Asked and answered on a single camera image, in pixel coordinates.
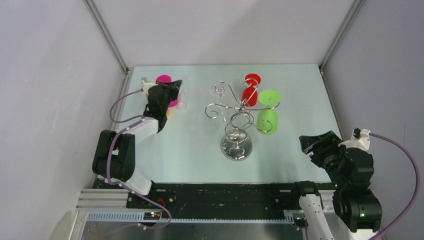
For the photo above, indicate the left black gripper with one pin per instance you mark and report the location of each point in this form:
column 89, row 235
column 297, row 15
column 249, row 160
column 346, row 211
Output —
column 173, row 87

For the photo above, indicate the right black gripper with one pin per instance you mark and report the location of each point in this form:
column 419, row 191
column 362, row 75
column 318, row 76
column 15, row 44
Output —
column 329, row 140

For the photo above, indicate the clear champagne flute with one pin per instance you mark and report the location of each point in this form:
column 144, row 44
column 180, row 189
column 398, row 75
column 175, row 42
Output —
column 183, row 101

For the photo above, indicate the orange wine glass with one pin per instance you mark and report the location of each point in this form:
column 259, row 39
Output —
column 168, row 112

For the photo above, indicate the clear wine glass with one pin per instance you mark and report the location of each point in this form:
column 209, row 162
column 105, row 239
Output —
column 218, row 110

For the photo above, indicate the green wine glass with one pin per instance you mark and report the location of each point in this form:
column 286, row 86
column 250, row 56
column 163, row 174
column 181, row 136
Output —
column 267, row 119

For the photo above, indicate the red wine glass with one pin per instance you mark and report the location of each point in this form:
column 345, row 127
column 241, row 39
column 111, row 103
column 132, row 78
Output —
column 250, row 93

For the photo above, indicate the chrome wine glass rack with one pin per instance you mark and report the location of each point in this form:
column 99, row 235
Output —
column 236, row 143

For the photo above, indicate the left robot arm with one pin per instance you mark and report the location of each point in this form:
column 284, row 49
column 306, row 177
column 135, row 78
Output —
column 115, row 154

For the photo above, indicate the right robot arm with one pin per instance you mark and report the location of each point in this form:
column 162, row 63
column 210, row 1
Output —
column 356, row 206

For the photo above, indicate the pink wine glass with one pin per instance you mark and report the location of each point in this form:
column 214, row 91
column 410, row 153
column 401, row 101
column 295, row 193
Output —
column 166, row 79

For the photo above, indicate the right circuit board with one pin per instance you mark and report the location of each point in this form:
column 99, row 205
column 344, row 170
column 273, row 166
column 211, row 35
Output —
column 300, row 222

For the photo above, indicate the circuit board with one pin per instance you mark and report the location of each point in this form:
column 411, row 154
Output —
column 300, row 222
column 151, row 216

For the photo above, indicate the left circuit board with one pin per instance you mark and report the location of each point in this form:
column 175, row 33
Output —
column 151, row 216

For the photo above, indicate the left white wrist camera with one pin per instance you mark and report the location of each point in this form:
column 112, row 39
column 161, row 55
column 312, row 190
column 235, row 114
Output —
column 146, row 85

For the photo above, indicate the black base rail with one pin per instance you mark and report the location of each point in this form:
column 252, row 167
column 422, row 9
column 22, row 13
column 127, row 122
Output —
column 221, row 201

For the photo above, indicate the left aluminium frame post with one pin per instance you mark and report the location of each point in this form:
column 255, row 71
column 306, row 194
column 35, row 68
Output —
column 104, row 31

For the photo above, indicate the aluminium frame post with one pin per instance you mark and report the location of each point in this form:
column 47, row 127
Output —
column 348, row 20
column 104, row 31

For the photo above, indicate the right aluminium frame post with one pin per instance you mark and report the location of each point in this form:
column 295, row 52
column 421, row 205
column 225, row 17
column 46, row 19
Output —
column 348, row 20

